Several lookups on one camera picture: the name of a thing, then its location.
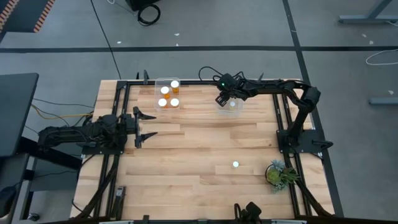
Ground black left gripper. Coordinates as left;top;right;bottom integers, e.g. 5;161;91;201
119;106;159;149

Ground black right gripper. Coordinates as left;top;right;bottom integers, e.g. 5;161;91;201
215;73;242;108

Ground clear plastic bin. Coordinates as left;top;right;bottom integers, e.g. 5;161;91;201
154;77;182;112
216;95;244;118

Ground small black device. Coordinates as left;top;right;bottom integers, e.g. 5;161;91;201
114;185;127;207

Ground green succulent plant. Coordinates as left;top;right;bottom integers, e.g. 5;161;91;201
265;159;301;194

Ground black box on floor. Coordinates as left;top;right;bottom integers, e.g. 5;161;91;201
125;0;161;12

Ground black desk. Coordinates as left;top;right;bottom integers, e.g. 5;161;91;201
0;72;40;158

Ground grey table leg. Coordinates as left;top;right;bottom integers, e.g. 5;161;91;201
369;96;398;106
338;0;398;25

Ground dark mat with striped edge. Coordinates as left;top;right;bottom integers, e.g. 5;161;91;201
0;0;56;34

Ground black table frame rails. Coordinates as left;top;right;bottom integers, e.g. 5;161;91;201
70;79;336;224

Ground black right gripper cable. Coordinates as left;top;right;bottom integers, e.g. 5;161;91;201
198;65;224;82

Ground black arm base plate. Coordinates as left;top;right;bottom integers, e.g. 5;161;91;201
81;142;125;156
276;129;334;154

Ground yellow cable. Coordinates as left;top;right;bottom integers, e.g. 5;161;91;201
30;104;94;121

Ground long black floor cable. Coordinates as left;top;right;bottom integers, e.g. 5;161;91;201
89;0;123;80

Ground coiled black floor cable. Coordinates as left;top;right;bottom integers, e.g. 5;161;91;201
137;3;162;27

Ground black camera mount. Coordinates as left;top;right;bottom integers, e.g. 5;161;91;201
233;201;263;224

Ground white floor cable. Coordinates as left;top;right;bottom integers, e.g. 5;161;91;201
365;48;398;66

